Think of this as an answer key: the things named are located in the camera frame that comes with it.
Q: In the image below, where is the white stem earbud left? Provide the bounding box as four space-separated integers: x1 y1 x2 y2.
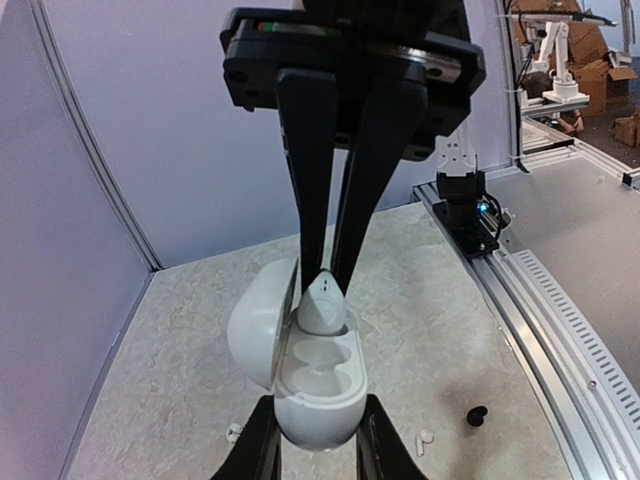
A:
225 423 243 444

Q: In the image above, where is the black earbud near rail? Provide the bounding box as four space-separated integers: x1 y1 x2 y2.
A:
465 405 488 428

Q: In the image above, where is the white stem earbud right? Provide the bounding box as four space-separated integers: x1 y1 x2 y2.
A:
415 429 435 457

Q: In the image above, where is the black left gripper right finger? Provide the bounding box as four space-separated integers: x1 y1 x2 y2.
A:
356 394 428 480

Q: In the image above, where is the white stem earbud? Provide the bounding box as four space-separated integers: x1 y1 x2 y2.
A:
225 423 243 444
415 429 435 457

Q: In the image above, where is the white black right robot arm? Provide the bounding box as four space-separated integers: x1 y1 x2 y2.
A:
220 1 486 289

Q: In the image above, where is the aluminium front rail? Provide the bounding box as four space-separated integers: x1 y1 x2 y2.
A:
412 134 640 480

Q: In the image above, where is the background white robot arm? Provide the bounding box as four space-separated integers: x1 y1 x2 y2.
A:
512 10 618 105

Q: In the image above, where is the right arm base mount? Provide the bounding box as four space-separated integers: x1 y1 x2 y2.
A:
433 194 512 260

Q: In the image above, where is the cardboard box background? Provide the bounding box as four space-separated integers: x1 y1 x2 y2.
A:
508 1 639 137

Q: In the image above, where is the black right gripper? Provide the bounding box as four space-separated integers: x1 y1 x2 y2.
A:
220 1 486 292

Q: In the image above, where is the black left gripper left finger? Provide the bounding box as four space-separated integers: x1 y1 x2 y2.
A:
211 395 282 480

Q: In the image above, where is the white earbud charging case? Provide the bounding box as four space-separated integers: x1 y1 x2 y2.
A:
227 258 368 451

